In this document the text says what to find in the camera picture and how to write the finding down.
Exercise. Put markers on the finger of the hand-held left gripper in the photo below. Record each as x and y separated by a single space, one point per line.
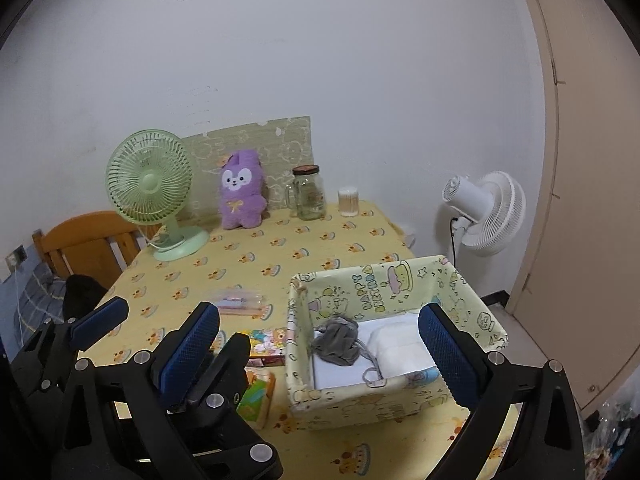
100 321

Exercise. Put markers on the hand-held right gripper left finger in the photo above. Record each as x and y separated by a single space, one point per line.
189 355

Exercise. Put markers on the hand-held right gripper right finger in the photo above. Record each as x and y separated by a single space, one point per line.
447 360

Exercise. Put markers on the clear plastic packet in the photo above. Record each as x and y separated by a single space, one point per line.
242 305

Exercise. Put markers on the cartoon printed packet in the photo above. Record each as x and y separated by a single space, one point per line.
267 342

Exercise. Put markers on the green orange packet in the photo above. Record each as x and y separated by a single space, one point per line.
257 400

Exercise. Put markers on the printed fabric storage box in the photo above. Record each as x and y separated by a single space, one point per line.
350 405

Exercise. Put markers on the dark cloth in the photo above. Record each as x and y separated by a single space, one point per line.
82 290

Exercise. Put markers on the white folded towel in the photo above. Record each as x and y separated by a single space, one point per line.
400 347

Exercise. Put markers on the blue plaid bedding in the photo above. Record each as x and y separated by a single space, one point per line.
30 305

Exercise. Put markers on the grey cloth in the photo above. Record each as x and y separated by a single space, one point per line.
337 340

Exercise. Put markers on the green desk fan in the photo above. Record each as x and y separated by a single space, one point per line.
147 182

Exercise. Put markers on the white standing fan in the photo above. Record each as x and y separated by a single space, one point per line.
480 210

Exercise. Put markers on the yellow printed tablecloth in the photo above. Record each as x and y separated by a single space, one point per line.
300 245

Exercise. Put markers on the purple plush toy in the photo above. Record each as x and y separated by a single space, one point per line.
242 195

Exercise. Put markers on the clear plastic bag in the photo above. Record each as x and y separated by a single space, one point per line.
610 425

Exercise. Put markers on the cotton swab container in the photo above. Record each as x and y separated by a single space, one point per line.
349 202

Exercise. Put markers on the glass jar mug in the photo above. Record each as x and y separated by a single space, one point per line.
309 197

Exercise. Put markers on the beige door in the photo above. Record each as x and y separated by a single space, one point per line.
590 210

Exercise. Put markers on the beige patterned board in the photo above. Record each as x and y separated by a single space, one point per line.
285 145

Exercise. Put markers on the wall socket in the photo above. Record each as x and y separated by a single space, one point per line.
15 257

